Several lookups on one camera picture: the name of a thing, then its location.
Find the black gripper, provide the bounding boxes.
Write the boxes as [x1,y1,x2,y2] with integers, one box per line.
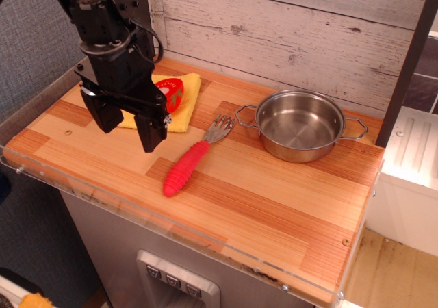
[77,44,168,153]

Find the red toy tomato slice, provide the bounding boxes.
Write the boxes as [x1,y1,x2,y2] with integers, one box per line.
[155,77,184,113]

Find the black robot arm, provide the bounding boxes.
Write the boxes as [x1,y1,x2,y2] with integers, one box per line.
[58,0,170,153]

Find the yellow folded towel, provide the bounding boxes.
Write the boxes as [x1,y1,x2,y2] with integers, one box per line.
[116,72,202,133]

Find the clear acrylic counter guard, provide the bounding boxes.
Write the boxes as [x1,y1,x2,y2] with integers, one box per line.
[1,142,344,307]

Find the yellow cloth bottom corner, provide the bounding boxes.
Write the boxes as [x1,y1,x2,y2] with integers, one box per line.
[18,293,54,308]

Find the grey toy cabinet front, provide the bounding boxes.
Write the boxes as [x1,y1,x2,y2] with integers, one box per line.
[62,193,312,307]

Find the silver button panel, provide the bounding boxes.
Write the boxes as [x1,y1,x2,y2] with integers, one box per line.
[136,250,221,308]

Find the stainless steel pot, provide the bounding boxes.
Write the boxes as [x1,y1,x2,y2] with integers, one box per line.
[235,89,368,163]

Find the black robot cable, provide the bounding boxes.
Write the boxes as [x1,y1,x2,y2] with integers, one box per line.
[129,19,164,64]

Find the red handled fork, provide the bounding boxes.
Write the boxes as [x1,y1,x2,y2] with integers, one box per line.
[163,114,235,197]

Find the dark vertical post right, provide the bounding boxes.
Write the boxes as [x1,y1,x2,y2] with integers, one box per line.
[376,0,437,148]

